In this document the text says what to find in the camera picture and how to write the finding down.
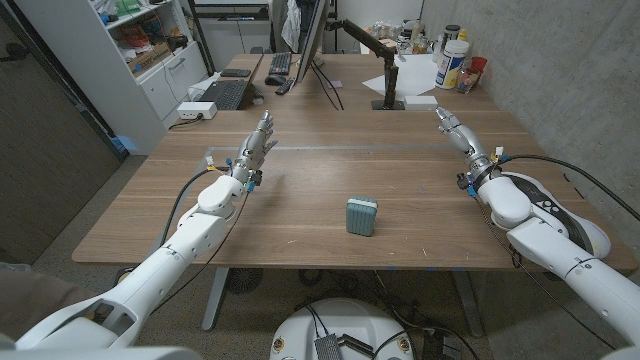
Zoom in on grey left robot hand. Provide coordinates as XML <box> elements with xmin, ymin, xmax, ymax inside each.
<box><xmin>230</xmin><ymin>110</ymin><xmax>279</xmax><ymax>187</ymax></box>

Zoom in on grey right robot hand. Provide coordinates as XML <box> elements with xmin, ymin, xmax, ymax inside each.
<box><xmin>435</xmin><ymin>106</ymin><xmax>496</xmax><ymax>184</ymax></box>

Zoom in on flat white box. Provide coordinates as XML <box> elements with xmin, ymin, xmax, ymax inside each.
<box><xmin>402</xmin><ymin>94</ymin><xmax>439</xmax><ymax>112</ymax></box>

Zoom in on white power box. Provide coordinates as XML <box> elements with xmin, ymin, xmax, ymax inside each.
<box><xmin>176</xmin><ymin>101</ymin><xmax>219</xmax><ymax>121</ymax></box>

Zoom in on teal ribbed soap box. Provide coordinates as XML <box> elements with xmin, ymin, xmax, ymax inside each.
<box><xmin>345</xmin><ymin>195</ymin><xmax>379</xmax><ymax>238</ymax></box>

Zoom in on cardboard box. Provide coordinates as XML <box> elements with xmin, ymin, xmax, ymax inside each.
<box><xmin>127</xmin><ymin>42</ymin><xmax>171</xmax><ymax>76</ymax></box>

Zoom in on clear glass cup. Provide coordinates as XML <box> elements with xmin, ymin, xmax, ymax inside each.
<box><xmin>455</xmin><ymin>67</ymin><xmax>481</xmax><ymax>95</ymax></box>

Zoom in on black laptop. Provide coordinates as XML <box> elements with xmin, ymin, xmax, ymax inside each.
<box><xmin>198</xmin><ymin>79</ymin><xmax>250</xmax><ymax>111</ymax></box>

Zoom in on white wipes canister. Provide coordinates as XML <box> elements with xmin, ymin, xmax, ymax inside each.
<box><xmin>434</xmin><ymin>39</ymin><xmax>470</xmax><ymax>91</ymax></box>

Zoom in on white plastic bag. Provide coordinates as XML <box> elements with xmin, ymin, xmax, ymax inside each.
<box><xmin>187</xmin><ymin>71</ymin><xmax>221</xmax><ymax>101</ymax></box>

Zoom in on white paper sheet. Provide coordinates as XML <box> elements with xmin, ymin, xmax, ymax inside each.
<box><xmin>361</xmin><ymin>53</ymin><xmax>441</xmax><ymax>99</ymax></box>

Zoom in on black keyboard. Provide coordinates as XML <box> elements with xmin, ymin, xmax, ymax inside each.
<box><xmin>268</xmin><ymin>51</ymin><xmax>293</xmax><ymax>77</ymax></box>

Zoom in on black silver thermos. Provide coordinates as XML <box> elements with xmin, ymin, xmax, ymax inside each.
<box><xmin>442</xmin><ymin>24</ymin><xmax>461</xmax><ymax>51</ymax></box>

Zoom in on white shelf cabinet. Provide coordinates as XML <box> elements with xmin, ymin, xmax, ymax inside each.
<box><xmin>14</xmin><ymin>0</ymin><xmax>209</xmax><ymax>156</ymax></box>

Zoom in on computer monitor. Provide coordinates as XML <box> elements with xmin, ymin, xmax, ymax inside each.
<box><xmin>294</xmin><ymin>0</ymin><xmax>331</xmax><ymax>85</ymax></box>

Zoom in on blue plastic piece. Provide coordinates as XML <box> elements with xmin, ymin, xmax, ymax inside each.
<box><xmin>110</xmin><ymin>134</ymin><xmax>139</xmax><ymax>154</ymax></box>

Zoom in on hanging white garment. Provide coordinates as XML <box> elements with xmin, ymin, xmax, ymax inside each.
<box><xmin>280</xmin><ymin>0</ymin><xmax>303</xmax><ymax>54</ymax></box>

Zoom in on grey table leg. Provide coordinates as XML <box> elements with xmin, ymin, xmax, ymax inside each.
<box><xmin>452</xmin><ymin>269</ymin><xmax>485</xmax><ymax>339</ymax></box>
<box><xmin>202</xmin><ymin>267</ymin><xmax>230</xmax><ymax>332</ymax></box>

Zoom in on black white sneaker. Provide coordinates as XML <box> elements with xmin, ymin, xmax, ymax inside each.
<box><xmin>502</xmin><ymin>171</ymin><xmax>612</xmax><ymax>261</ymax></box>

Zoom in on orange snack bag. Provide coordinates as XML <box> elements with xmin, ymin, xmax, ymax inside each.
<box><xmin>118</xmin><ymin>23</ymin><xmax>150</xmax><ymax>49</ymax></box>

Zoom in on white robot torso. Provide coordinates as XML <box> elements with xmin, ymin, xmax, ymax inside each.
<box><xmin>269</xmin><ymin>298</ymin><xmax>415</xmax><ymax>360</ymax></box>

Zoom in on brown fabric seat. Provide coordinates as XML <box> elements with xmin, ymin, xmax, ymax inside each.
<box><xmin>0</xmin><ymin>269</ymin><xmax>99</xmax><ymax>344</ymax></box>

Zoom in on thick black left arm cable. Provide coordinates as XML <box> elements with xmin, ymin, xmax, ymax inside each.
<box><xmin>158</xmin><ymin>166</ymin><xmax>231</xmax><ymax>247</ymax></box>

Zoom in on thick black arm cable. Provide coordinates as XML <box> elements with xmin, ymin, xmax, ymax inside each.
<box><xmin>158</xmin><ymin>166</ymin><xmax>231</xmax><ymax>247</ymax></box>
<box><xmin>499</xmin><ymin>153</ymin><xmax>640</xmax><ymax>222</ymax></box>

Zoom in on black monitor cables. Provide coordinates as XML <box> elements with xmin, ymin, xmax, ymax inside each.
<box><xmin>309</xmin><ymin>62</ymin><xmax>345</xmax><ymax>111</ymax></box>

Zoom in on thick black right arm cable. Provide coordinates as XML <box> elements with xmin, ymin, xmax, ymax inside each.
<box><xmin>499</xmin><ymin>153</ymin><xmax>640</xmax><ymax>222</ymax></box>

